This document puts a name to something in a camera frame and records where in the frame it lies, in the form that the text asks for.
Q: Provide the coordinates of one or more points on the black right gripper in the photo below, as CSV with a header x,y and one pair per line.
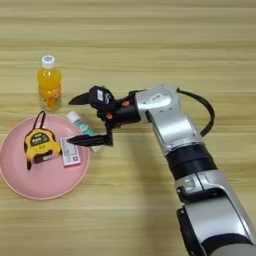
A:
x,y
125,111

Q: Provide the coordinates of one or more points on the small red white box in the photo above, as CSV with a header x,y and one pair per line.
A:
x,y
71,155

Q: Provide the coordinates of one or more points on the orange juice bottle white cap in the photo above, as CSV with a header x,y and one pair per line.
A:
x,y
49,86

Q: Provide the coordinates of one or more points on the yellow black tape measure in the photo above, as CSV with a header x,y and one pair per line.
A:
x,y
40,144

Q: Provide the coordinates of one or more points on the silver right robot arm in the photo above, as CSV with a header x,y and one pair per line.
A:
x,y
180,133

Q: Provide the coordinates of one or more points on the green white glue stick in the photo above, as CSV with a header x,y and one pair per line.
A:
x,y
78,120

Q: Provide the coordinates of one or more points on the pink round plate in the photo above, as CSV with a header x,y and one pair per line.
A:
x,y
46,181

